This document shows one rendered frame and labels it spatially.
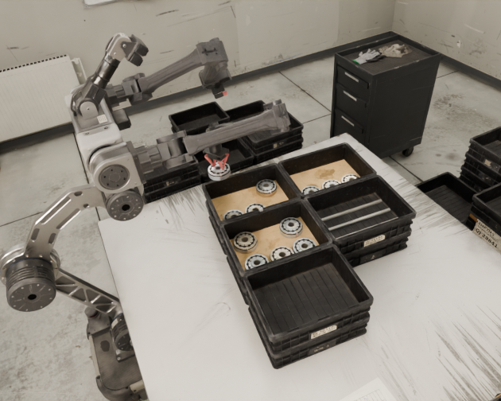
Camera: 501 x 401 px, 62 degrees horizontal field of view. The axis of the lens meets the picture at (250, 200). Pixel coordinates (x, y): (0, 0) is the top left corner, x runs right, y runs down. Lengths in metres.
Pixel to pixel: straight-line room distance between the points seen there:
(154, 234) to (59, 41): 2.61
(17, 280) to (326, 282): 1.21
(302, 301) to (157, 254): 0.79
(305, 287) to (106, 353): 1.17
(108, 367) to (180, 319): 0.65
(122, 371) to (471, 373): 1.57
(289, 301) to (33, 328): 1.83
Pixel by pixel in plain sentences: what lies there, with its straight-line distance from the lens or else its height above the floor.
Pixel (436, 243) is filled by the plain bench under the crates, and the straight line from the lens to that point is 2.13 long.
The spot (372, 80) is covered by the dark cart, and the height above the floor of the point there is 0.86.
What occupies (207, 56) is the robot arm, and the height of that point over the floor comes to 1.60.
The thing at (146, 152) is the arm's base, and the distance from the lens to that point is 1.33.
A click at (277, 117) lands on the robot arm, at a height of 1.51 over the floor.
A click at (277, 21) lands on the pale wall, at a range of 5.00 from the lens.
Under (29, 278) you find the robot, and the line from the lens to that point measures 1.87.
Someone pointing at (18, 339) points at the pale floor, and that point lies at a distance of 3.03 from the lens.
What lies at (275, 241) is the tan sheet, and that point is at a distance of 1.87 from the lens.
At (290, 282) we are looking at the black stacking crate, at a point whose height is 0.83.
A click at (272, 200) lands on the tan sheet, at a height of 0.83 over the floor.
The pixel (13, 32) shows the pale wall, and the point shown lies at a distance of 4.36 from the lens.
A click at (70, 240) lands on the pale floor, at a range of 3.43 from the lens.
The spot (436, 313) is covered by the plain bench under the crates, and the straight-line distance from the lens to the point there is 1.89.
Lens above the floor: 2.21
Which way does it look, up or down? 42 degrees down
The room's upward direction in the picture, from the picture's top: 6 degrees counter-clockwise
